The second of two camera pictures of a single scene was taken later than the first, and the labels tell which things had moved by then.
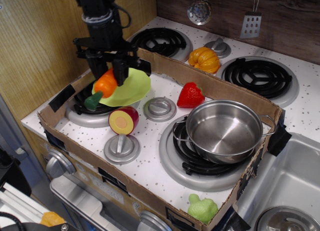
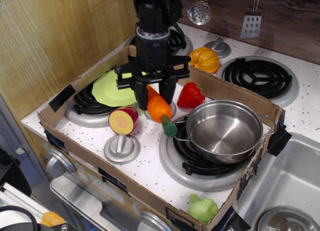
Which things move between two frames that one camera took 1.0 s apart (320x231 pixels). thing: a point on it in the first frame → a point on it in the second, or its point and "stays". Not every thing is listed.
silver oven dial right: x=149 y=221 stays
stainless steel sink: x=292 y=178 stays
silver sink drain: x=286 y=218 stays
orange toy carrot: x=105 y=86 → x=159 y=111
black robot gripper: x=105 y=40 → x=152 y=64
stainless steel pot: x=224 y=131 stays
